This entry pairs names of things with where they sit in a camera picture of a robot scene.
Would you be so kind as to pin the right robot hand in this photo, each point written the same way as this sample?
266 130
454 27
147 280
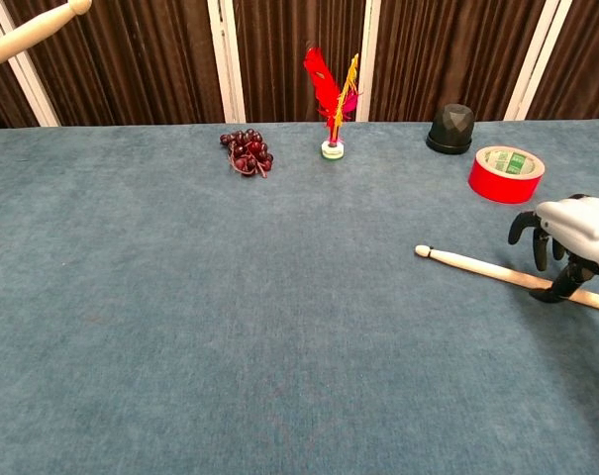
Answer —
581 227

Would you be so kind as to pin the pale wooden drumstick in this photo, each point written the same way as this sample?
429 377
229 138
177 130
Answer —
477 264
27 37

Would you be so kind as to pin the red tape roll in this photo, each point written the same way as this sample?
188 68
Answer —
499 185

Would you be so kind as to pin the black faceted cup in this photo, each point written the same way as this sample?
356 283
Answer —
451 128

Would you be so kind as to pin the brown curtain screen panel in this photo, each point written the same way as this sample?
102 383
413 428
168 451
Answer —
279 59
130 59
442 49
586 64
2 104

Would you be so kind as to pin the red feather shuttlecock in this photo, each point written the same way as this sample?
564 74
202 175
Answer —
326 89

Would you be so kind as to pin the blue felt table mat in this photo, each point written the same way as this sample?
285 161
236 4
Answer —
289 321

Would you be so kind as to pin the dark red grape bunch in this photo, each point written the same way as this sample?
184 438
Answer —
249 153

